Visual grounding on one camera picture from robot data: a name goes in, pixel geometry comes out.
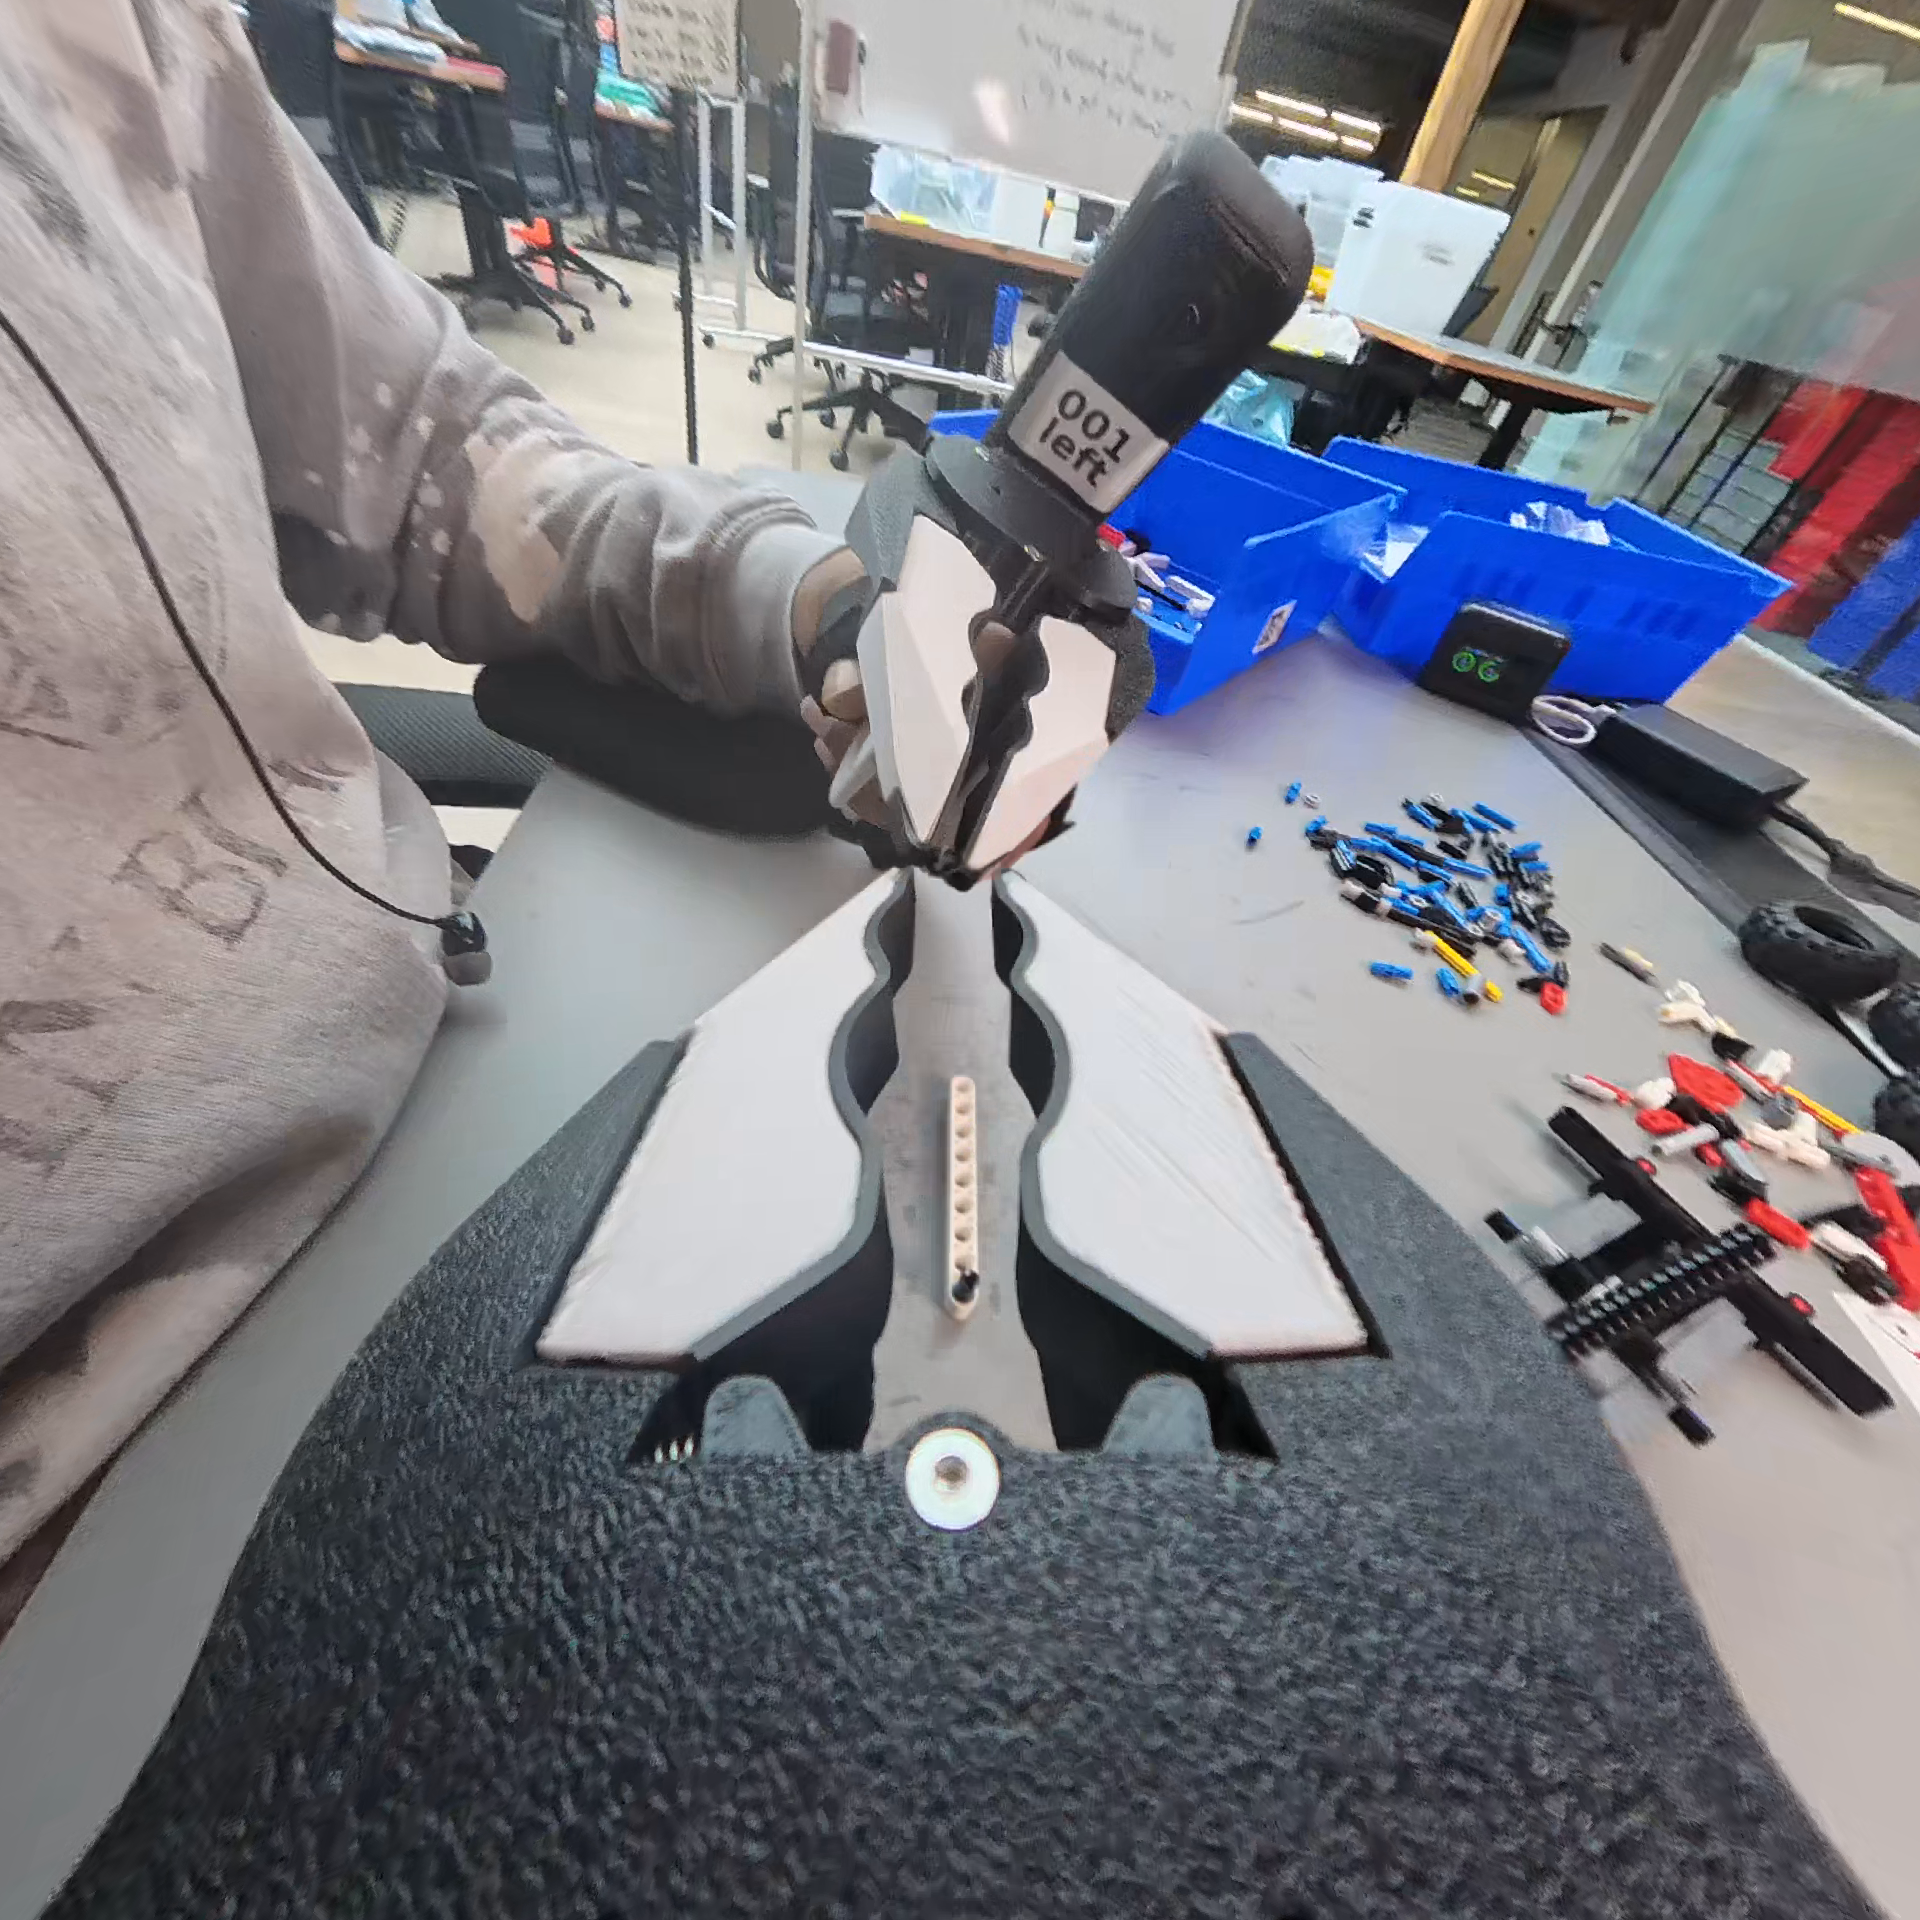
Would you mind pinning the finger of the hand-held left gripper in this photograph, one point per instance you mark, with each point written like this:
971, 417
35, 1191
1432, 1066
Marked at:
1058, 735
922, 675

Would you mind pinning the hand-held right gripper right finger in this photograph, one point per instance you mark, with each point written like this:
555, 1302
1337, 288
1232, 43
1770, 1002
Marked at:
1171, 1185

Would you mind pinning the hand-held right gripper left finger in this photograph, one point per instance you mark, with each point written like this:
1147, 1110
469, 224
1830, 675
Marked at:
734, 1185

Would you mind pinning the white perforated toy beam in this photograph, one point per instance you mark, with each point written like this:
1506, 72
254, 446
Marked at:
963, 1170

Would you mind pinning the blue plastic bin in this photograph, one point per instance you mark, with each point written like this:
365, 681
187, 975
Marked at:
1275, 541
1651, 600

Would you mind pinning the person's left hand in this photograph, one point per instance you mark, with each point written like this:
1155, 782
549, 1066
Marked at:
833, 728

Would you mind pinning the wooden table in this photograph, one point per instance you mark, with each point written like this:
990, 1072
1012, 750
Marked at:
961, 248
1499, 368

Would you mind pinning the white plastic box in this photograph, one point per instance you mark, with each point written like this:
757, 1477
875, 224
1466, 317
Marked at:
1417, 254

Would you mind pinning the whiteboard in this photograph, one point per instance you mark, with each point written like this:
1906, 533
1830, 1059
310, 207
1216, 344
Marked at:
973, 75

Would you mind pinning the black office chair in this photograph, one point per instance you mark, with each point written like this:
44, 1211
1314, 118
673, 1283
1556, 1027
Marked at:
523, 150
840, 301
644, 750

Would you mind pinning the wooden pillar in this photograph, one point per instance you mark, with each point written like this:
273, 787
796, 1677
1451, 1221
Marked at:
1462, 90

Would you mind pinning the pile of small toy pins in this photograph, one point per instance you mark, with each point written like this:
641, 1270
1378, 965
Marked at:
1440, 885

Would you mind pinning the black charger green display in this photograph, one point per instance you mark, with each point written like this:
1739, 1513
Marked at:
1499, 651

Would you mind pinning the grey toy chassis assembly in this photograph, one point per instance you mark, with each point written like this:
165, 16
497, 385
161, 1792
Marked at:
1651, 1290

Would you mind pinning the pile of red white parts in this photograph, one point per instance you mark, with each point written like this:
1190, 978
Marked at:
1702, 1079

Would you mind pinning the white paper sign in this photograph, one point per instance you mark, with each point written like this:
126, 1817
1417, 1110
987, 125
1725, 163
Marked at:
674, 43

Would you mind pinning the black power adapter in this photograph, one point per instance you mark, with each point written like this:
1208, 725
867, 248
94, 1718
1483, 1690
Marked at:
1693, 757

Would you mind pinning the black toy tyre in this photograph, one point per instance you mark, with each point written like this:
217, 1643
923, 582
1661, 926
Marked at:
1901, 1118
1898, 1027
1821, 953

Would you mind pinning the white sticker sheet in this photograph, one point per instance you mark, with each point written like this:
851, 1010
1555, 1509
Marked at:
1881, 1336

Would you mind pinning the blue crate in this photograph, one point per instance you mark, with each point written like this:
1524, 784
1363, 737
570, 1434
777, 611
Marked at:
1874, 629

